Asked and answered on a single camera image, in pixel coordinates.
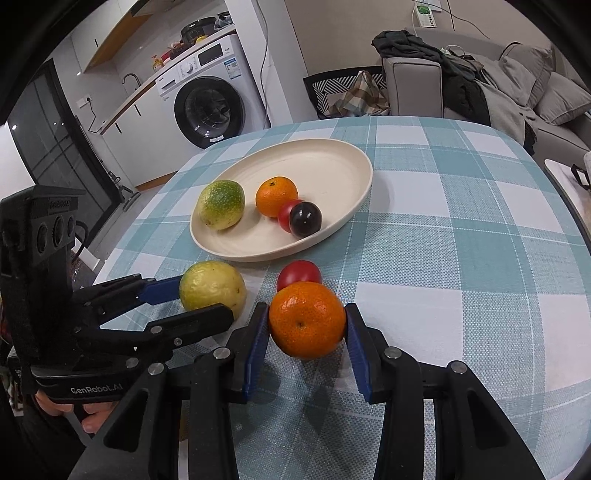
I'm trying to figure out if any large orange mandarin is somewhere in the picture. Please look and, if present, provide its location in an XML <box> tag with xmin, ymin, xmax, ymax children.
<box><xmin>269</xmin><ymin>281</ymin><xmax>346</xmax><ymax>360</ymax></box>

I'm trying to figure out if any person's left hand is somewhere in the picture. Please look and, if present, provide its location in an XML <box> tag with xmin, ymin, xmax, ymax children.
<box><xmin>35</xmin><ymin>390</ymin><xmax>119</xmax><ymax>434</ymax></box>

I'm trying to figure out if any yellow-green guava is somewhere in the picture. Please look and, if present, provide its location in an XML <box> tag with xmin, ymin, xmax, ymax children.
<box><xmin>179</xmin><ymin>260</ymin><xmax>247</xmax><ymax>320</ymax></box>

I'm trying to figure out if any red tomato on table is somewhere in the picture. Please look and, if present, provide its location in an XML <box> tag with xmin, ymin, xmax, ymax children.
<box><xmin>276</xmin><ymin>260</ymin><xmax>322</xmax><ymax>292</ymax></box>

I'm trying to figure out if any green guava on plate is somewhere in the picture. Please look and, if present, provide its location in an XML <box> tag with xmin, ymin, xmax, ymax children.
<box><xmin>194</xmin><ymin>180</ymin><xmax>245</xmax><ymax>231</ymax></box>

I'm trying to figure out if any black glass door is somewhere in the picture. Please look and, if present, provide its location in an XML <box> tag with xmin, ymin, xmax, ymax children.
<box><xmin>8</xmin><ymin>60</ymin><xmax>122</xmax><ymax>242</ymax></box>

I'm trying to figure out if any red tomato on plate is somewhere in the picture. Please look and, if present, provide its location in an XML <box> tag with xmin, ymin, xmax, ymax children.
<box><xmin>277</xmin><ymin>199</ymin><xmax>303</xmax><ymax>233</ymax></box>

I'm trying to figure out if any orange mandarin on plate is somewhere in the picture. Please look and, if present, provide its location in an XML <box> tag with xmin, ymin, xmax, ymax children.
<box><xmin>256</xmin><ymin>176</ymin><xmax>298</xmax><ymax>218</ymax></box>

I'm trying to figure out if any dark plum on plate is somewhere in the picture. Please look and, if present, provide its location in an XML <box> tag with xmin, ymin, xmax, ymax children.
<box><xmin>290</xmin><ymin>201</ymin><xmax>322</xmax><ymax>238</ymax></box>

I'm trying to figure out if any teal checked tablecloth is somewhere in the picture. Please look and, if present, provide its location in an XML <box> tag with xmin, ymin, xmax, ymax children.
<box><xmin>97</xmin><ymin>117</ymin><xmax>590</xmax><ymax>479</ymax></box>

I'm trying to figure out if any white washing machine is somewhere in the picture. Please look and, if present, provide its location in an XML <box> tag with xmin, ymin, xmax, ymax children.
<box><xmin>155</xmin><ymin>33</ymin><xmax>269</xmax><ymax>149</ymax></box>

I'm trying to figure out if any white side table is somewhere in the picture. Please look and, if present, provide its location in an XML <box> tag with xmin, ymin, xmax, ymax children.
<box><xmin>544</xmin><ymin>159</ymin><xmax>590</xmax><ymax>246</ymax></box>

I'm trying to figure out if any black patterned laundry basket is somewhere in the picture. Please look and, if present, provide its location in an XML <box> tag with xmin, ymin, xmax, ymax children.
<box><xmin>303</xmin><ymin>65</ymin><xmax>387</xmax><ymax>119</ymax></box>

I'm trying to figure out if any plaid cloth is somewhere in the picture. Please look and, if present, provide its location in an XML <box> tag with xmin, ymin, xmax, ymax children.
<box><xmin>325</xmin><ymin>70</ymin><xmax>390</xmax><ymax>118</ymax></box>

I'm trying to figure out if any grey sofa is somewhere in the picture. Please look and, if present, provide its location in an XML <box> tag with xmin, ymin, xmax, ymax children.
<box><xmin>372</xmin><ymin>28</ymin><xmax>590</xmax><ymax>166</ymax></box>

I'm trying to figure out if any dark clothes pile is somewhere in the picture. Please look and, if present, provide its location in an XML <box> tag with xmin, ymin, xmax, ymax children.
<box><xmin>372</xmin><ymin>30</ymin><xmax>537</xmax><ymax>154</ymax></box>

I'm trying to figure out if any grey cushion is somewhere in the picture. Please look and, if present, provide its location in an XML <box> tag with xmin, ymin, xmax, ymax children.
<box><xmin>535</xmin><ymin>72</ymin><xmax>591</xmax><ymax>126</ymax></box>

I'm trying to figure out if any white power strip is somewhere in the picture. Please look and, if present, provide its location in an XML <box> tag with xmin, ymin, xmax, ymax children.
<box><xmin>414</xmin><ymin>1</ymin><xmax>437</xmax><ymax>28</ymax></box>

